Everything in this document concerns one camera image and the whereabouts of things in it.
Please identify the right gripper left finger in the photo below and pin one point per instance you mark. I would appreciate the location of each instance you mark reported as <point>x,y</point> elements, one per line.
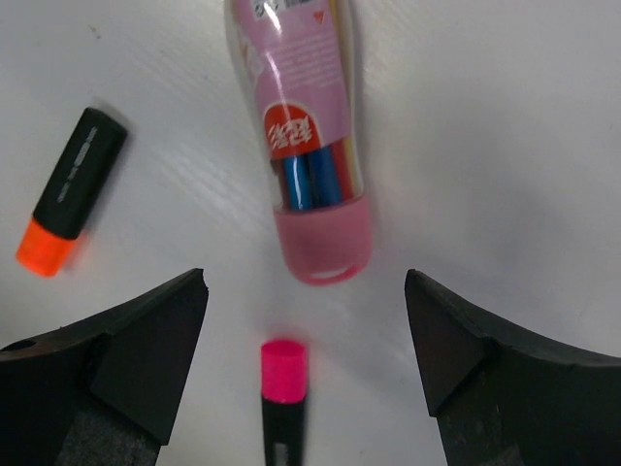
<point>105,390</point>

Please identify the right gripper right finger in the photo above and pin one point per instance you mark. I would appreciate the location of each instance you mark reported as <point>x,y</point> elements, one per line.
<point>505,395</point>

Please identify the pink capped marker bottle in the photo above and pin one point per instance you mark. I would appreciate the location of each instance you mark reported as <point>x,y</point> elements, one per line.
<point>295,65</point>

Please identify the orange highlighter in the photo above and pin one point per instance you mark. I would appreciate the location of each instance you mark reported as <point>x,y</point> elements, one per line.
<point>71,192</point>

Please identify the pink highlighter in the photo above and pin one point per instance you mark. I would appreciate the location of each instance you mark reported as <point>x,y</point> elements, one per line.
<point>284,390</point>

